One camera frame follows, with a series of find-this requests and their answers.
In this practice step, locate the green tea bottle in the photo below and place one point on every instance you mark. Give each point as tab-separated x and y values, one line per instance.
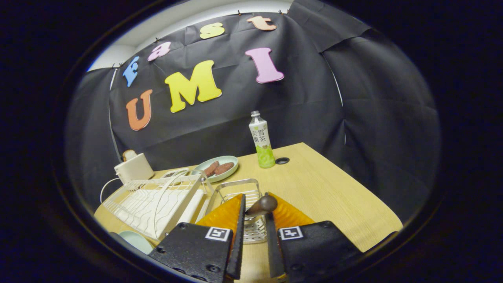
261	137

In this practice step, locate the bread slice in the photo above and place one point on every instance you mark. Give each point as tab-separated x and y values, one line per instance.
129	154

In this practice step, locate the white toaster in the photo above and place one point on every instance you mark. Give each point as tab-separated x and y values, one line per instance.
135	169

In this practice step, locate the pale green round dish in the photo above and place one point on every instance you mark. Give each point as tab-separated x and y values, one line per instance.
197	171

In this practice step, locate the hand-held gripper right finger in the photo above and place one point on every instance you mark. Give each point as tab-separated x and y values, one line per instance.
273	251

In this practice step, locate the black table grommet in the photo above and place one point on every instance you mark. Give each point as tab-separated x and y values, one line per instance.
282	160

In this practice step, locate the brown meat piece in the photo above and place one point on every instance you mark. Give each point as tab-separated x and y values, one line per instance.
211	169
224	168

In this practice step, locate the white drip tray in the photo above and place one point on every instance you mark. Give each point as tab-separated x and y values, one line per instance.
141	208

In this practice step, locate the white divided tray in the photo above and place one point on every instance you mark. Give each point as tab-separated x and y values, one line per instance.
173	171

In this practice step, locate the pale green plate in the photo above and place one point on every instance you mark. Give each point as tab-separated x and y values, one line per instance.
135	240

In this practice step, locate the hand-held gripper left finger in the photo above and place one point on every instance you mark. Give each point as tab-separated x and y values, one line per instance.
237	243

